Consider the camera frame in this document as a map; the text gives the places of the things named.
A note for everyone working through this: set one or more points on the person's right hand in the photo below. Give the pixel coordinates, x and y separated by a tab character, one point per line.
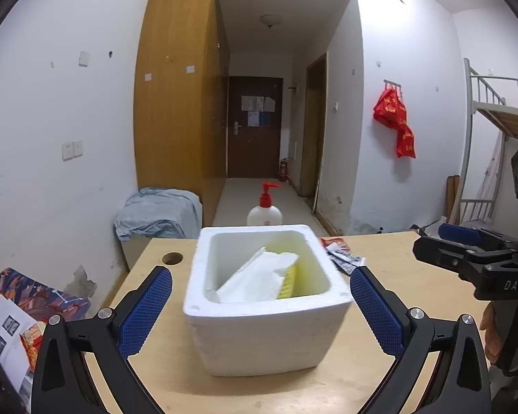
492	336

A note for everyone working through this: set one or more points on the ceiling lamp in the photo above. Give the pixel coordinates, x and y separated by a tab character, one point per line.
271	19

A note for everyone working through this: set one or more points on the red bags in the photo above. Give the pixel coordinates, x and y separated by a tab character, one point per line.
395	116

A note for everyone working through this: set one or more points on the bag on floor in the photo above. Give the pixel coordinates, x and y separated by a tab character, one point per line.
427	228

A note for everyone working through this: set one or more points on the red packet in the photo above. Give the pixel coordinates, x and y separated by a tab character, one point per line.
334	241

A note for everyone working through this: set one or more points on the white wall switch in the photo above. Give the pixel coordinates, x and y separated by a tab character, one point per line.
84	58

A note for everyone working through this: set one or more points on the red fire extinguisher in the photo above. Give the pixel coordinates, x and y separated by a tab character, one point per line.
283	170

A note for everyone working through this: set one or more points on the papers on door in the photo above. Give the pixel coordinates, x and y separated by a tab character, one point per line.
257	105

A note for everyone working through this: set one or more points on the white tissue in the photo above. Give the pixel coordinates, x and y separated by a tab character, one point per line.
254	280

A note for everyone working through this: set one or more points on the white foam box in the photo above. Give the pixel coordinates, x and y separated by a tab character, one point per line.
263	336

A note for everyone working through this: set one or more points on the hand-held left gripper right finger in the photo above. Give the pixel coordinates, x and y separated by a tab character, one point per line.
375	310

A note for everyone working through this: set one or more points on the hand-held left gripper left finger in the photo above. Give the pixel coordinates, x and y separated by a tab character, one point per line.
144	310

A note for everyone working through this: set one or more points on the double white wall outlet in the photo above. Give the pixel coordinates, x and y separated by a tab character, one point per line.
72	150

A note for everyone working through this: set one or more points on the metal bunk bed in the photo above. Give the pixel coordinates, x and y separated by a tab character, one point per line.
475	95

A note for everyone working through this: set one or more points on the wooden board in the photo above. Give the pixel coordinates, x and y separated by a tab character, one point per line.
453	198

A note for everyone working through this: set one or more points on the wooden wardrobe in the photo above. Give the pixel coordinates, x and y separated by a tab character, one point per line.
172	95

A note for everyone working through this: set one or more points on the light wooden side door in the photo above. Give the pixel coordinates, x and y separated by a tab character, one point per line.
313	138

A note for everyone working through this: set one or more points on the black white sachet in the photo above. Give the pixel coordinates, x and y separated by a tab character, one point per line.
339	253
352	264

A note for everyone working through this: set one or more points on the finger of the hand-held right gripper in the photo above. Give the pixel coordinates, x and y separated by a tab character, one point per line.
440	252
457	233

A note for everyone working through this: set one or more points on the open white magazine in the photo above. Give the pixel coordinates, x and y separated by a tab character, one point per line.
4	336

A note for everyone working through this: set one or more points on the white pump bottle red cap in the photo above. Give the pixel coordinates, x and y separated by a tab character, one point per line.
264	215

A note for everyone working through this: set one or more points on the wall hook rack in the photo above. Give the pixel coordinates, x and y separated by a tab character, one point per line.
393	84

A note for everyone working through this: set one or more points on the dark brown entry door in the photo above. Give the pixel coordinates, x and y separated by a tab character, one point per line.
254	151

